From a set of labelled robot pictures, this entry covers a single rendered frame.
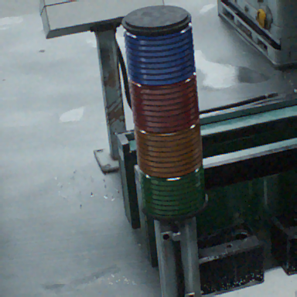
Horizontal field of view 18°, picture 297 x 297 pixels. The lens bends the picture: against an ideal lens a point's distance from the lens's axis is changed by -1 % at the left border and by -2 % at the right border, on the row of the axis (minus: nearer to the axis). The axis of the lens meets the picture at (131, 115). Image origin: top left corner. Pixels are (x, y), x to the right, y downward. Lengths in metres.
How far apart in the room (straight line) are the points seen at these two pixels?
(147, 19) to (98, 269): 0.49
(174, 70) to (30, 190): 0.65
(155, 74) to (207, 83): 0.90
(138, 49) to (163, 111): 0.06
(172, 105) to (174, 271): 0.19
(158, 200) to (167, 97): 0.10
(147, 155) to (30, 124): 0.79
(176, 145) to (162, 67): 0.07
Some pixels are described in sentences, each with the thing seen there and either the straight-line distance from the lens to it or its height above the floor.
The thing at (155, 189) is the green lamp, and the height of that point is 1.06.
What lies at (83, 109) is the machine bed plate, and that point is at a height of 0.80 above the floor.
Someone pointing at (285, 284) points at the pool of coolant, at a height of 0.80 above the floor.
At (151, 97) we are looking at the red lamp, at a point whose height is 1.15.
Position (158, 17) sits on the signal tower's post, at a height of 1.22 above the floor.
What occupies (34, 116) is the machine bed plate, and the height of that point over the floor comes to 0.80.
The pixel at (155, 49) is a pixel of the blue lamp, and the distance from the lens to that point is 0.80.
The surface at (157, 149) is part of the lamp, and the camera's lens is 0.84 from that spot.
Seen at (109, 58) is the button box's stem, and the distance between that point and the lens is 1.40.
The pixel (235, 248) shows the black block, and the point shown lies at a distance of 1.13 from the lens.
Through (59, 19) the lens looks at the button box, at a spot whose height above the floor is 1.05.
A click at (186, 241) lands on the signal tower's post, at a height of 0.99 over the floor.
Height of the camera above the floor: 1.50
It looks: 26 degrees down
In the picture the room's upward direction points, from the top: 6 degrees counter-clockwise
